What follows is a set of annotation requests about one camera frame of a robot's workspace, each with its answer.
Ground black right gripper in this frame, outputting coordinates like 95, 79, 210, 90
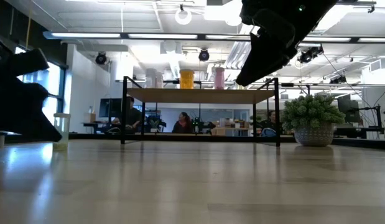
236, 0, 308, 87

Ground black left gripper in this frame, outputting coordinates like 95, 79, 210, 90
0, 36, 63, 142

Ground yellow-green pill vial white cap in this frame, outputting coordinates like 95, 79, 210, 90
53, 113, 72, 152

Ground pink pill vial white cap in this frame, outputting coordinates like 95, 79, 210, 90
214, 66, 226, 90

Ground orange pill bottle white cap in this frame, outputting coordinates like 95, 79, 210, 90
179, 68, 196, 90

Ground black monitor on arm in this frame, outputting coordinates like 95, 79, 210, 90
336, 94, 361, 124

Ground person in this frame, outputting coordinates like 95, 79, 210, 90
113, 96, 142, 130
172, 111, 192, 134
261, 110, 282, 130

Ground green succulent in grey pot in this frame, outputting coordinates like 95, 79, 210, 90
280, 93, 346, 147

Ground black computer monitor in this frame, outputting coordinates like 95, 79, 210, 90
98, 98, 123, 119

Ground black machine green lights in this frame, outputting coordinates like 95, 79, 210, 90
192, 117, 216, 134

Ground black desk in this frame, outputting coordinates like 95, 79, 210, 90
332, 126, 385, 139

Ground small potted plant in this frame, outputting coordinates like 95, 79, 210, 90
149, 119, 161, 134

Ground window with dark frame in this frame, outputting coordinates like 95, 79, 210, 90
0, 46, 67, 133

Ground black ceiling camera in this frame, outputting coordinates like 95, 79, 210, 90
299, 45, 325, 65

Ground black aluminium table frame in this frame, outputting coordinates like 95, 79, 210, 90
0, 132, 385, 151

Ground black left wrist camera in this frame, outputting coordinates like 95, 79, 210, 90
7, 48, 50, 78

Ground wooden shelf black frame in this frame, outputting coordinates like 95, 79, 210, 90
120, 75, 281, 147

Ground white ring lamp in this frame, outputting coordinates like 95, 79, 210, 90
174, 7, 193, 26

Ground long ceiling light rail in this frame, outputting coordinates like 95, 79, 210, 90
42, 30, 385, 44

